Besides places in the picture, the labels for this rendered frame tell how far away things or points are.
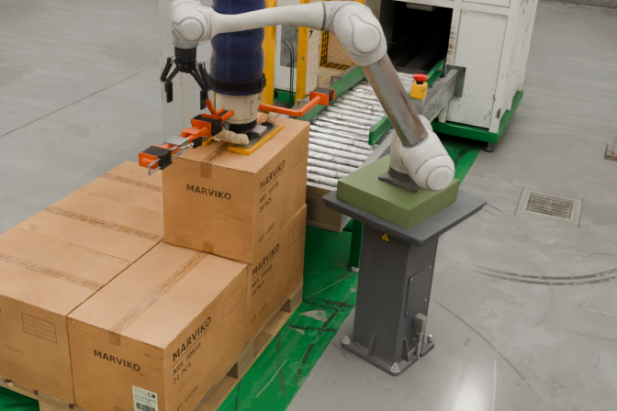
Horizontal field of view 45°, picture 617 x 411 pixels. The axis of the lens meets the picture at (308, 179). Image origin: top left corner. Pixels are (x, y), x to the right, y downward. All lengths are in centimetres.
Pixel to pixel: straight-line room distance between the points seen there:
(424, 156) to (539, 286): 161
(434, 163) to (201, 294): 97
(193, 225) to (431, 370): 122
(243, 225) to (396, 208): 59
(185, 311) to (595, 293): 231
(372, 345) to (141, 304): 111
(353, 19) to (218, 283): 110
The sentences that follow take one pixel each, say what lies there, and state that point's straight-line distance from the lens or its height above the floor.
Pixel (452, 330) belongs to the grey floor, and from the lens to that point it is 369.
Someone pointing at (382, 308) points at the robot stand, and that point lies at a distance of 328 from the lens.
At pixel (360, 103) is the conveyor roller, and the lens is 483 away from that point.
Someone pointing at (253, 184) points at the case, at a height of 89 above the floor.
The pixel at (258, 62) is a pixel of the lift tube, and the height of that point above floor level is 128.
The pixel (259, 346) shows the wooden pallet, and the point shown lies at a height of 2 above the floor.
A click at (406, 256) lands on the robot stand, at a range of 308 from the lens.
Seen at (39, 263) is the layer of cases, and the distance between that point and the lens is 309.
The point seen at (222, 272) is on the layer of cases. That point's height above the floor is 54.
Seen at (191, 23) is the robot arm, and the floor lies 155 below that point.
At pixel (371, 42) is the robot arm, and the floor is 150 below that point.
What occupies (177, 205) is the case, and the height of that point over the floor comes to 73.
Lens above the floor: 212
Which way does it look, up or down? 25 degrees down
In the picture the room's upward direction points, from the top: 3 degrees clockwise
